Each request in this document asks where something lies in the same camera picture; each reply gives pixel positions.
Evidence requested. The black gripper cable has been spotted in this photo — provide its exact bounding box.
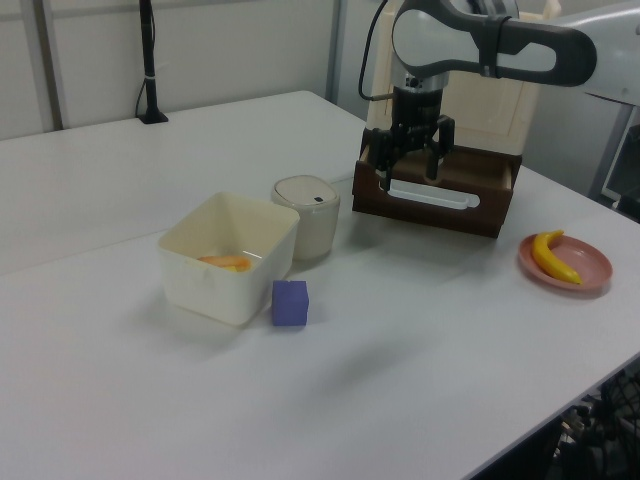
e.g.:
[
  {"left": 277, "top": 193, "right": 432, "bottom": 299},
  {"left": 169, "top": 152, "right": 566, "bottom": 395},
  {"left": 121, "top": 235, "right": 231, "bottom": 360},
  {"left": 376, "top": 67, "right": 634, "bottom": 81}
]
[{"left": 356, "top": 0, "right": 396, "bottom": 101}]

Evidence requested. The grey partition post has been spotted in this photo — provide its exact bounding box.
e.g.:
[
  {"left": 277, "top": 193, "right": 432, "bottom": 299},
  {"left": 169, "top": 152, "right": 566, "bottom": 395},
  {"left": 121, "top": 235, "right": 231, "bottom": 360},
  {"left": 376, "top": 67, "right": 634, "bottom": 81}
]
[
  {"left": 325, "top": 0, "right": 347, "bottom": 105},
  {"left": 30, "top": 0, "right": 65, "bottom": 132}
]

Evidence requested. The white equipment box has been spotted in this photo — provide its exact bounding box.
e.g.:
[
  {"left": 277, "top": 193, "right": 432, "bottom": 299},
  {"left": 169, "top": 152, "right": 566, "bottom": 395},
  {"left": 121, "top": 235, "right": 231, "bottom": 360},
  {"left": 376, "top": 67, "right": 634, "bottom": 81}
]
[{"left": 588, "top": 102, "right": 640, "bottom": 224}]

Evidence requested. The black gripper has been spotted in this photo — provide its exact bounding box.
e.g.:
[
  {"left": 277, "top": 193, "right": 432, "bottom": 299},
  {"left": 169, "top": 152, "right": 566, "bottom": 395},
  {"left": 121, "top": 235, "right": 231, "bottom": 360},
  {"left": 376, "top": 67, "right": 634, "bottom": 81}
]
[{"left": 369, "top": 86, "right": 457, "bottom": 192}]

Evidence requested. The black pole stand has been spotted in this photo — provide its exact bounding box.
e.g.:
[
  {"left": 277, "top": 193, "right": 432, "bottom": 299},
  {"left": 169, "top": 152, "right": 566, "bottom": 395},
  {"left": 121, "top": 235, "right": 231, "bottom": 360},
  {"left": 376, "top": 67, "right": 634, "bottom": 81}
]
[{"left": 135, "top": 0, "right": 169, "bottom": 125}]

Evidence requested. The pink plate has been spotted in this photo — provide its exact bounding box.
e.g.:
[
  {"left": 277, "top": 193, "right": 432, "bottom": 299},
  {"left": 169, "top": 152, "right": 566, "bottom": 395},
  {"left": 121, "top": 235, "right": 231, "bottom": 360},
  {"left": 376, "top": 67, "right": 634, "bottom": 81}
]
[{"left": 517, "top": 234, "right": 614, "bottom": 299}]

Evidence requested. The orange toy carrot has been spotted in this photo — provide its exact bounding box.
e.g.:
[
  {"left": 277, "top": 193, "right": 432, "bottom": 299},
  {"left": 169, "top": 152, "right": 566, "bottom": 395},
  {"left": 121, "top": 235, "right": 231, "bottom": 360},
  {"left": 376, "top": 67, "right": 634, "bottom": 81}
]
[{"left": 196, "top": 255, "right": 252, "bottom": 269}]

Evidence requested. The purple cube block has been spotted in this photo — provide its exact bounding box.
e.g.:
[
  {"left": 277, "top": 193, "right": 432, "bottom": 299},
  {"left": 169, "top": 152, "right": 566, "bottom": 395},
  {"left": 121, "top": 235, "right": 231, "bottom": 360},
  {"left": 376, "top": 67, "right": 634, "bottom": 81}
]
[{"left": 271, "top": 279, "right": 310, "bottom": 328}]

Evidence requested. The beige lidded trash can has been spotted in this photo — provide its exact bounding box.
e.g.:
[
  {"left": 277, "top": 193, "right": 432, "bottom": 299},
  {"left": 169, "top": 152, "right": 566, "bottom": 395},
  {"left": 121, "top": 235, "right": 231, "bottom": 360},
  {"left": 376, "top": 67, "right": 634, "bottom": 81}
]
[{"left": 270, "top": 174, "right": 342, "bottom": 261}]

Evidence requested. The black clutter under table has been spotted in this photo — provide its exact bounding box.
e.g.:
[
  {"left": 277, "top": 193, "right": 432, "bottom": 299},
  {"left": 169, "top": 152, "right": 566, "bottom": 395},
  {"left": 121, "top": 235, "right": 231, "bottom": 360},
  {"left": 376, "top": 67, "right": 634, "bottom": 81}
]
[{"left": 552, "top": 357, "right": 640, "bottom": 480}]

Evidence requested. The cream square plastic bin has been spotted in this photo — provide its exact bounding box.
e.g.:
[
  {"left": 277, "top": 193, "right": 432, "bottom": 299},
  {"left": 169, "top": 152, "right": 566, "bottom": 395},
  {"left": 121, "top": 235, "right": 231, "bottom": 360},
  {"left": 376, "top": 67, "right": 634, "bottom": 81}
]
[{"left": 157, "top": 191, "right": 301, "bottom": 329}]

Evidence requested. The yellow toy banana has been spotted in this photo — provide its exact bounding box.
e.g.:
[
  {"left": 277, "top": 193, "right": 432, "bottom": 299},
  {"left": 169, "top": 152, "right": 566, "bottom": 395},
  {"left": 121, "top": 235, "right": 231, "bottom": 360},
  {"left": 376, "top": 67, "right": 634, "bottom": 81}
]
[{"left": 530, "top": 229, "right": 584, "bottom": 286}]

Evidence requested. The brown drawer with white handle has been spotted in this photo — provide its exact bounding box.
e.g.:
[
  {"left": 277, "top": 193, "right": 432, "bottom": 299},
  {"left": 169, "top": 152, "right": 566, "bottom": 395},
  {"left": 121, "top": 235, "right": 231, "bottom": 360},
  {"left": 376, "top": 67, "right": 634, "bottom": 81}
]
[{"left": 351, "top": 127, "right": 524, "bottom": 240}]

